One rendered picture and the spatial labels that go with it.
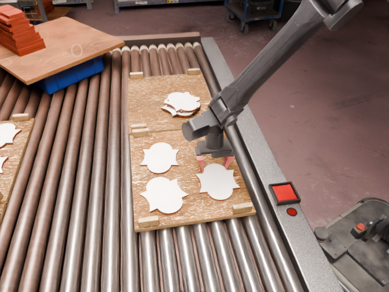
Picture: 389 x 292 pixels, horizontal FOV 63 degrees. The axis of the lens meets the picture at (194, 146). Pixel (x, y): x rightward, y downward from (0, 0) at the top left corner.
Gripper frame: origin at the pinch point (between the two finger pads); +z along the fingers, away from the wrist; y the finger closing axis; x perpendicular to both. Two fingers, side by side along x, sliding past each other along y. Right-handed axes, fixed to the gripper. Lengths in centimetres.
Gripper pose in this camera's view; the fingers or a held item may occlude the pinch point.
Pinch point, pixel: (214, 168)
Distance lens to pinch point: 103.7
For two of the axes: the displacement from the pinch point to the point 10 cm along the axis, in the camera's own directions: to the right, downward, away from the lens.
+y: 9.9, -1.0, 1.0
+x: -1.4, -5.3, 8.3
